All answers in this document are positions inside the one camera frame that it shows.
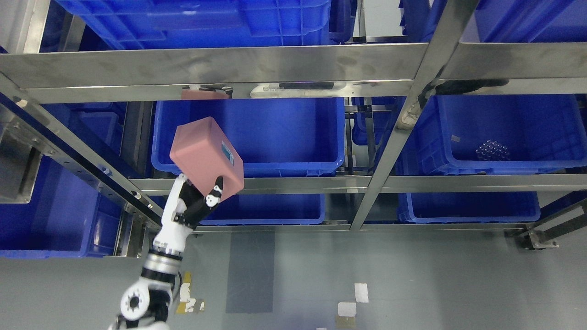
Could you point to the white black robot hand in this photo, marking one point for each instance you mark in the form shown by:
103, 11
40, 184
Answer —
186, 207

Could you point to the pink plastic storage box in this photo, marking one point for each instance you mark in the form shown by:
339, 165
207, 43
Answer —
203, 153

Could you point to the white robot forearm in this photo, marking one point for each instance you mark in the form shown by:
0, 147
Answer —
147, 303

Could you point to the blue shelf bin lower left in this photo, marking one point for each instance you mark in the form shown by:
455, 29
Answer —
268, 210

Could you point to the blue shelf bin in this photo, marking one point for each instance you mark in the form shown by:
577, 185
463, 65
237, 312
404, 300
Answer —
274, 137
495, 135
268, 210
184, 24
466, 207

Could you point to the blue shelf bin middle left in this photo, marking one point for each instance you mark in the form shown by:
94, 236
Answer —
274, 137

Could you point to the blue shelf bin top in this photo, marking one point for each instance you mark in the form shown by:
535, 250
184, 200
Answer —
184, 24

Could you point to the blue shelf bin lower right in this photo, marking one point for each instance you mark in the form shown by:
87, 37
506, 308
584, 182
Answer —
466, 207

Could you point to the blue shelf bin middle right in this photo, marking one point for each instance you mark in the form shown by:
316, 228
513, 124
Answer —
495, 135

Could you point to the blue bin left side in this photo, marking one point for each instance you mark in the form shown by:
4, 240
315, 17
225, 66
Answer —
66, 217

